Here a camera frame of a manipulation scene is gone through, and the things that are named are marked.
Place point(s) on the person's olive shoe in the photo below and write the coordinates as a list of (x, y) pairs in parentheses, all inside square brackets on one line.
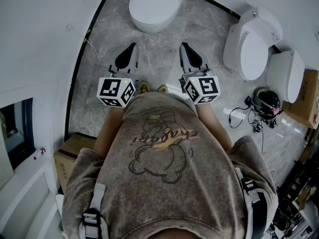
[(163, 88), (143, 88)]

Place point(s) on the dark framed window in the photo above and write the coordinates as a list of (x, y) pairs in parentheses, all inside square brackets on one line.
[(17, 131)]

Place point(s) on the person's right olive shoe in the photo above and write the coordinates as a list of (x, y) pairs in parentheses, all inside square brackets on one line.
[(163, 88)]

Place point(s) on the person's left olive shoe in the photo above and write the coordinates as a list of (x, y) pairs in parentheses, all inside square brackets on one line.
[(143, 88)]

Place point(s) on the person's right forearm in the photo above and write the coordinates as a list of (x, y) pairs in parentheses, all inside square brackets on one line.
[(214, 126)]

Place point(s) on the plain brown cardboard box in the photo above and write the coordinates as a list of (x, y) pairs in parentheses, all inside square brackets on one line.
[(67, 155)]

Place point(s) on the dark equipment pile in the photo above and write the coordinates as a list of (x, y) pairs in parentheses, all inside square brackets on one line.
[(299, 195)]

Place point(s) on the brown cardboard box with print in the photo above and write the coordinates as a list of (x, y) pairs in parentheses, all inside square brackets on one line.
[(307, 101)]

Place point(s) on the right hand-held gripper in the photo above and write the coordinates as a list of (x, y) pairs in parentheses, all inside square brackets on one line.
[(207, 86)]

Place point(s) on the person's left forearm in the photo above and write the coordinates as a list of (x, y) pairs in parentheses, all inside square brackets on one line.
[(109, 128)]

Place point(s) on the brown printed t-shirt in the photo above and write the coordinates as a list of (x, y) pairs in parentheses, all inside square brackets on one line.
[(162, 183)]

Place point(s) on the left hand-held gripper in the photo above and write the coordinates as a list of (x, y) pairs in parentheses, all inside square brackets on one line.
[(109, 88)]

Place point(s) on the white toilet with side panel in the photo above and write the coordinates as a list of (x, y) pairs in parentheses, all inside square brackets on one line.
[(251, 46)]

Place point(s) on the black helmet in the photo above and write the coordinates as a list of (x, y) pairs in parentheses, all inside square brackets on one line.
[(268, 101)]

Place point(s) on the white narrow toilet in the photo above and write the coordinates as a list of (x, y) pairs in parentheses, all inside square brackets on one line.
[(286, 73)]

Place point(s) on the white bottle with red label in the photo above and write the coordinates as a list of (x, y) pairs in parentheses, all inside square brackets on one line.
[(40, 154)]

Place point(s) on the white toilet body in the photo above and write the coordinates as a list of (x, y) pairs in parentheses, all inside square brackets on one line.
[(152, 28)]

